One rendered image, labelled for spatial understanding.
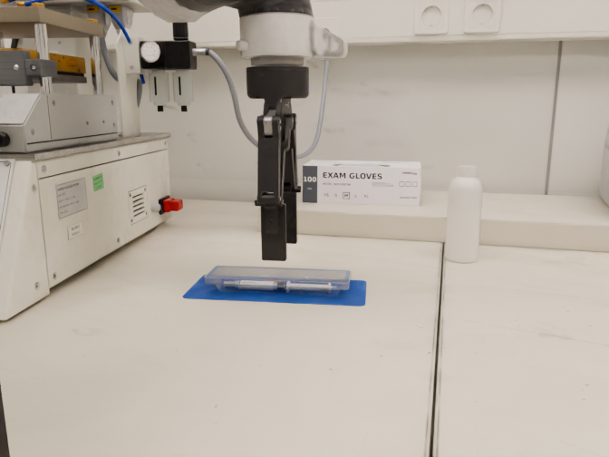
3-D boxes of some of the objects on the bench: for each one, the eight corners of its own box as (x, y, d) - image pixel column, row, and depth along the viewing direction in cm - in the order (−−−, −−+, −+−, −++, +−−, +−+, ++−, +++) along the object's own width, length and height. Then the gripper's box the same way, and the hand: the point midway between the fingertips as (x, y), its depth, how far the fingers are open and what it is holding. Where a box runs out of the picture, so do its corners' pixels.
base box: (15, 218, 117) (5, 135, 114) (188, 223, 113) (185, 137, 110) (-265, 311, 66) (-300, 164, 62) (36, 325, 62) (19, 169, 58)
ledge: (299, 204, 134) (299, 185, 133) (699, 222, 114) (702, 200, 113) (258, 231, 106) (257, 208, 105) (780, 262, 85) (786, 234, 84)
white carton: (311, 192, 122) (312, 159, 121) (419, 196, 118) (420, 160, 117) (301, 202, 111) (301, 165, 109) (420, 206, 107) (421, 167, 105)
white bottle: (468, 266, 84) (474, 169, 81) (438, 259, 87) (443, 166, 84) (483, 258, 88) (490, 166, 84) (454, 253, 91) (459, 163, 88)
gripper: (264, 69, 78) (267, 231, 83) (223, 60, 58) (231, 274, 63) (318, 69, 77) (318, 233, 82) (295, 58, 57) (297, 276, 62)
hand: (280, 230), depth 72 cm, fingers open, 8 cm apart
